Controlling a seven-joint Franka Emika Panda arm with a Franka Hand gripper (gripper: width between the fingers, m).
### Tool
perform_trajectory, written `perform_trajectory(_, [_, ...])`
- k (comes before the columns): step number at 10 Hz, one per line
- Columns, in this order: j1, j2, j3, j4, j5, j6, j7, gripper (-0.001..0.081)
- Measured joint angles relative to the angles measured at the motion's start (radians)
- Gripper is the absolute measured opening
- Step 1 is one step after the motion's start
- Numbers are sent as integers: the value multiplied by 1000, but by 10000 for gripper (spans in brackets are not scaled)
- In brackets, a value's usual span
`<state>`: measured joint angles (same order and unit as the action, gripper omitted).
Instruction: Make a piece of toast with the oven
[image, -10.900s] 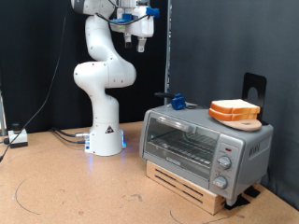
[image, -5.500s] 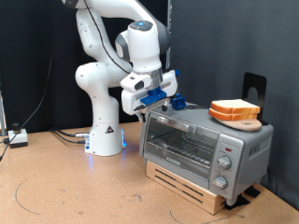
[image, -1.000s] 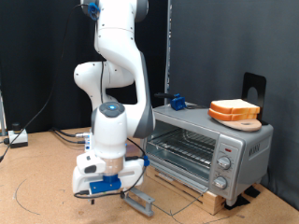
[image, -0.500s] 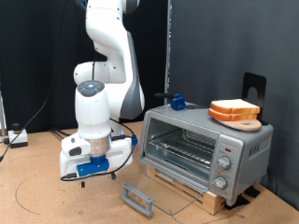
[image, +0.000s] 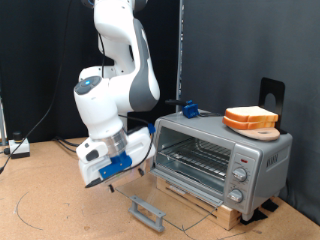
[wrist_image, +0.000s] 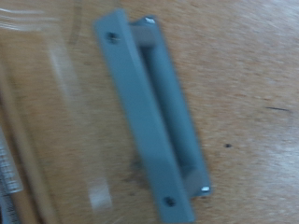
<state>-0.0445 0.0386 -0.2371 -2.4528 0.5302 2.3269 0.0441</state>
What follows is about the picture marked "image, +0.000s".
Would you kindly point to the black foam pad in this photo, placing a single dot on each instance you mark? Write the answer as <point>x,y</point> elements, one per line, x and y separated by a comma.
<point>253,216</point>
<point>270,205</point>

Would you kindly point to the tall aluminium frame post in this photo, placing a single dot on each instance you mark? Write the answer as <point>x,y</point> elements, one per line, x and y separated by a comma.
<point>180,50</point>

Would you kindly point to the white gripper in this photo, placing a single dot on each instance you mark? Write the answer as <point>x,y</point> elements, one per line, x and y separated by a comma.
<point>140,146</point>

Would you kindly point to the round wooden board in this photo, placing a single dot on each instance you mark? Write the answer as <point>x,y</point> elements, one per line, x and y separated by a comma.
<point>263,134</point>

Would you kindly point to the dark grey backdrop curtain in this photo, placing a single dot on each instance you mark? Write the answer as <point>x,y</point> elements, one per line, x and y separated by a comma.
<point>233,50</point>

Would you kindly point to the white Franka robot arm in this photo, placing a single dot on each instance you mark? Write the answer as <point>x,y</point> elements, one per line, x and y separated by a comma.
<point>100,110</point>

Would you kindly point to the metal stand rod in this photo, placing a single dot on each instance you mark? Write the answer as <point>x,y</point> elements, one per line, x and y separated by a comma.
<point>2,123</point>

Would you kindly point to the black metal bookend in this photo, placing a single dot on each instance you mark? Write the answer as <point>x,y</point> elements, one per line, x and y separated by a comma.
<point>266,86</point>

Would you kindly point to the white bread slice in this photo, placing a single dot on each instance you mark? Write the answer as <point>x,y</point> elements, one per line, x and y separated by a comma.
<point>250,111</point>
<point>240,124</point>

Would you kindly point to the emergency stop button box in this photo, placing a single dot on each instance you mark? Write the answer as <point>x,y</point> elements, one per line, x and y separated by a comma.
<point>20,146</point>

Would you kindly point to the black backdrop curtain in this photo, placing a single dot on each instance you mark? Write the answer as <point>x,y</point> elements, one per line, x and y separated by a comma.
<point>30,66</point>

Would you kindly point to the silver oven knob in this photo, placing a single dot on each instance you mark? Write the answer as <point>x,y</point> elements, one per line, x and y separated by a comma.
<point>240,174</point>
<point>235,195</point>

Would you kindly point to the silver toaster oven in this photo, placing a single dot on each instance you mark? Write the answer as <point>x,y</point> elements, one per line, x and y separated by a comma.
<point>266,160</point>

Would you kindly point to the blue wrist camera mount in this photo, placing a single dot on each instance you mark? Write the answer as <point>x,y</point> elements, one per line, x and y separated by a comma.
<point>115,165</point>

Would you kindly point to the slotted wooden block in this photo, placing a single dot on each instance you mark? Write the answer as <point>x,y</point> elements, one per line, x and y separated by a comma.
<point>230,216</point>

